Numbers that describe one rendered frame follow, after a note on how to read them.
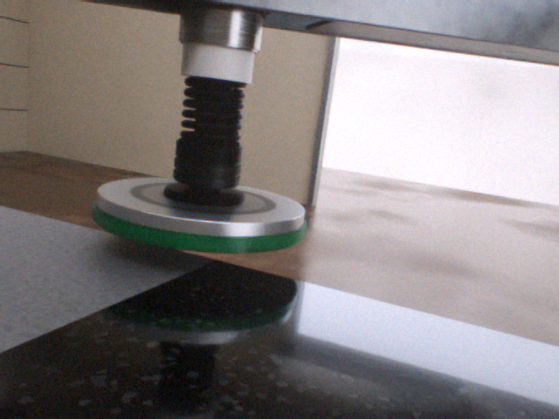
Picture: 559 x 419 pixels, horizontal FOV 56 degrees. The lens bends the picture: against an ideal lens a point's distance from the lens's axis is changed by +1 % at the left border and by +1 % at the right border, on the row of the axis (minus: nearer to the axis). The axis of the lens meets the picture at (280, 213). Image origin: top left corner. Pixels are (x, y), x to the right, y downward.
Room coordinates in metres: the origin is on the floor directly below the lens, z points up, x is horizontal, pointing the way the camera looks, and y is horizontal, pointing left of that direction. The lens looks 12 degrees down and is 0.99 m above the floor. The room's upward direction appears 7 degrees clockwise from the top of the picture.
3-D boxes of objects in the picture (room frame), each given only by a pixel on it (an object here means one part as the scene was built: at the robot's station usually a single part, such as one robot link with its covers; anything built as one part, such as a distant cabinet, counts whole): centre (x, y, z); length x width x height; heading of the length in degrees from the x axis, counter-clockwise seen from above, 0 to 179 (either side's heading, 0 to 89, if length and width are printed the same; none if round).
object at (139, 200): (0.54, 0.08, 0.88); 0.21 x 0.21 x 0.01
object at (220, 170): (0.54, 0.08, 0.92); 0.07 x 0.07 x 0.01
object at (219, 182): (0.54, 0.08, 0.91); 0.07 x 0.07 x 0.01
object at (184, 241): (0.54, 0.08, 0.87); 0.22 x 0.22 x 0.04
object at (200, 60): (0.54, 0.08, 1.02); 0.07 x 0.07 x 0.04
